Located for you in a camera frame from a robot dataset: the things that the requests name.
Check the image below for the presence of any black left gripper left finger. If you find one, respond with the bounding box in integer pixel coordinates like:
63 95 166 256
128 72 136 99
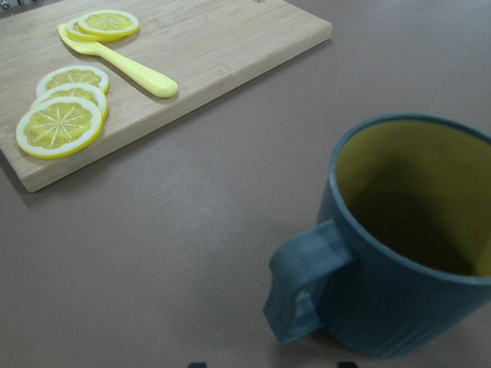
188 362 207 368

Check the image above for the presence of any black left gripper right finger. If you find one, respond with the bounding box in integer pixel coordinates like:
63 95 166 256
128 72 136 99
337 361 357 368

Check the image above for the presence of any blue mug yellow inside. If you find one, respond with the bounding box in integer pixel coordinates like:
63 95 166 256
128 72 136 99
264 113 490 358

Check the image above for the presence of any lemon slice top outer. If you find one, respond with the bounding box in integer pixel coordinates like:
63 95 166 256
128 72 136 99
15 97 103 159

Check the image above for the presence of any yellow plastic knife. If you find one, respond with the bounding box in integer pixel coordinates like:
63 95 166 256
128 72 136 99
58 24 178 98

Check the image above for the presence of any lemon slice middle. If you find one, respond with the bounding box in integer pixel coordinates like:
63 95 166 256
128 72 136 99
31 83 108 121

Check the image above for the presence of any lemon slice lower of three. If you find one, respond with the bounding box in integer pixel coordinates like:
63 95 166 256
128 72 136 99
35 64 110 97

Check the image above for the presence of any bamboo cutting board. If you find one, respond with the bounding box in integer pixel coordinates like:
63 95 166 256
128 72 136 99
1 1 332 192

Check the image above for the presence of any lemon slice front by knife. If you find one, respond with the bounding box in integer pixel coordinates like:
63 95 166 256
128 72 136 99
77 10 140 38

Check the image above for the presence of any lemon slice under front one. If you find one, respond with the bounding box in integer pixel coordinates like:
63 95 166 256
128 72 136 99
66 18 99 41

